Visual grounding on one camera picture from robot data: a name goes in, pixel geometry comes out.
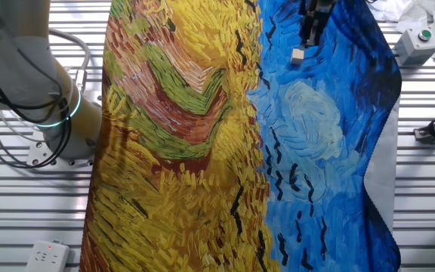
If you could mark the white power strip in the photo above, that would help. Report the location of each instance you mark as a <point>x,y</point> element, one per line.
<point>47,257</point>

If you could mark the painted wheatfield cloth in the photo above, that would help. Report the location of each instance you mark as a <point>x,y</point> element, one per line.
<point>164,189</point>

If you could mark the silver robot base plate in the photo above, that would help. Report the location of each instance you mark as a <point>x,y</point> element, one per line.
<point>36,156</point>

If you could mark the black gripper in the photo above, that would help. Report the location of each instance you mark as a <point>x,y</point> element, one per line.
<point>317,7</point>

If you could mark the grey box with green button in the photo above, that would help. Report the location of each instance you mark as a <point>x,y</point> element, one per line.
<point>415,47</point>

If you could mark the small wooden block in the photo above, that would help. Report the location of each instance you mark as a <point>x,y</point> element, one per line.
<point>297,56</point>

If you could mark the crumpled white plastic sheet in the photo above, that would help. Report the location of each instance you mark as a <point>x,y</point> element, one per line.
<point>410,15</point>

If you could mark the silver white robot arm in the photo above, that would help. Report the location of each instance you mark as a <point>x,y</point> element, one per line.
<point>13,75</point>

